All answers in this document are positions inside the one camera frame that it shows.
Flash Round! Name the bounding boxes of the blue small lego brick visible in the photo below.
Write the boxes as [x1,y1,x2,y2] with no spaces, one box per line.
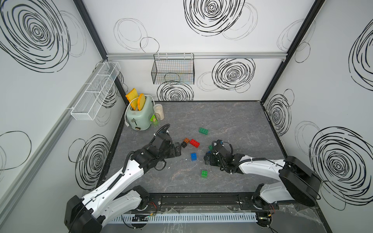
[191,153,197,161]

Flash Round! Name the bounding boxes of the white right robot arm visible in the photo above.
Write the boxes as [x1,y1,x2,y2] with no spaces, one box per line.
[204,140,322,209]

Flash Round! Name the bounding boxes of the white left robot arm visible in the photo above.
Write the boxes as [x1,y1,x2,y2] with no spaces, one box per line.
[64,132,182,233]

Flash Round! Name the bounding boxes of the bright green near lego brick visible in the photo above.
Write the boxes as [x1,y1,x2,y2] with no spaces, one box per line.
[201,170,208,178]

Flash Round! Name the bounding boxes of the red lego brick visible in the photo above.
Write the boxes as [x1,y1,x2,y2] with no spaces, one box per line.
[189,139,200,148]

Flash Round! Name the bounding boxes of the dark green far lego brick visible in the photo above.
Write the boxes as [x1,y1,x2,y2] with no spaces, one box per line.
[199,128,209,135]

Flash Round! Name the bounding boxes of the green snack packet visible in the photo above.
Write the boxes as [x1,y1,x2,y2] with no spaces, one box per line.
[150,115,158,123]

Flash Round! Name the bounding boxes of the clear drinking glass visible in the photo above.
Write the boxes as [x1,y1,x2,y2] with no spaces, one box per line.
[150,113,160,128]

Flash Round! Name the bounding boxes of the mint green toaster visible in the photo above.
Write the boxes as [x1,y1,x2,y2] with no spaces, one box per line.
[125,95,155,131]

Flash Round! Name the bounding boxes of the clear spice jar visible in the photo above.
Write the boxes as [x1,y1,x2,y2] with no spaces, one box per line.
[153,103,165,120]

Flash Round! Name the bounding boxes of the right toy bread slice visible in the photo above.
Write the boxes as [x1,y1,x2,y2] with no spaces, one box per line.
[137,93,146,111]

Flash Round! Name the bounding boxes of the toy bread slice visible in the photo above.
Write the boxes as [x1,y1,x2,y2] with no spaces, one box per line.
[125,88,139,110]
[137,93,146,111]

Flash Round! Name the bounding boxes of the left toy bread slice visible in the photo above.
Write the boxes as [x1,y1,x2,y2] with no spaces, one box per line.
[125,88,139,110]

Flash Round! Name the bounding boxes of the white toaster power cable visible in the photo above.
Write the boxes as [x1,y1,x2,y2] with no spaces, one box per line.
[124,94,155,127]

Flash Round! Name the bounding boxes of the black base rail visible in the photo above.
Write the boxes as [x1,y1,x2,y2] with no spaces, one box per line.
[128,191,318,215]

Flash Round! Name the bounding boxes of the white slotted cable duct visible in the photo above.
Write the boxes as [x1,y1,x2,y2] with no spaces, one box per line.
[110,213,258,224]

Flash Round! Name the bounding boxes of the black wire basket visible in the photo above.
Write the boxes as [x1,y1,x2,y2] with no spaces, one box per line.
[151,53,195,84]

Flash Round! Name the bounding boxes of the white mesh wall shelf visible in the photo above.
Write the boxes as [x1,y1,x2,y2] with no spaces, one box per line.
[71,61,120,121]

